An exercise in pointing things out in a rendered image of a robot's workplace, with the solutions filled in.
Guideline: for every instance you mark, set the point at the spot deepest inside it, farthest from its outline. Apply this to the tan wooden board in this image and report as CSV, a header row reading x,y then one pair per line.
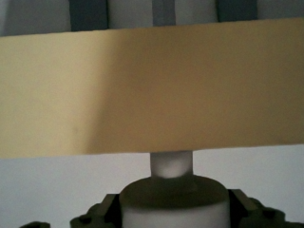
x,y
130,90

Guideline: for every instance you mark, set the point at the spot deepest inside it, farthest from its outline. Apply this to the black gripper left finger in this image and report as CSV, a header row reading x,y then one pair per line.
x,y
100,215

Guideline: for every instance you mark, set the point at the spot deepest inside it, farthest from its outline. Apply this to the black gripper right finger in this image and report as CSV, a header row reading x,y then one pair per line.
x,y
251,213

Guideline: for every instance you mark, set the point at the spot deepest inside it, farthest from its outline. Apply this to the beige door knob with square spindle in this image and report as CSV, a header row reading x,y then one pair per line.
x,y
173,197

